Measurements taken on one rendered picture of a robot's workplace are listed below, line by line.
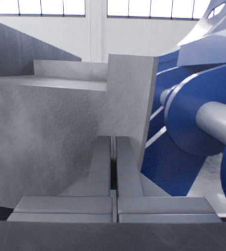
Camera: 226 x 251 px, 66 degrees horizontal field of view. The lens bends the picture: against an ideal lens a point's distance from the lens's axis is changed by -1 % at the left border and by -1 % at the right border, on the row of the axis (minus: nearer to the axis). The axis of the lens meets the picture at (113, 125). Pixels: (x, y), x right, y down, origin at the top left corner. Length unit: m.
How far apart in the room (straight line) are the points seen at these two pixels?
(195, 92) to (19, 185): 0.48
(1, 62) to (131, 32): 9.15
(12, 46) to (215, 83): 0.49
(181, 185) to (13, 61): 0.62
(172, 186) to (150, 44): 8.94
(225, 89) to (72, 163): 0.50
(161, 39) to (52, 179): 9.47
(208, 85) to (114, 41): 8.74
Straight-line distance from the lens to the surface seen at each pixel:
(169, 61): 2.17
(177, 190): 0.71
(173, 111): 0.53
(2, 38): 0.27
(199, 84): 0.55
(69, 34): 9.44
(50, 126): 0.16
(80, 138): 0.16
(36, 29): 9.87
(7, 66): 0.27
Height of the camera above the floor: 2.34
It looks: 17 degrees down
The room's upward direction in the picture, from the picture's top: 1 degrees clockwise
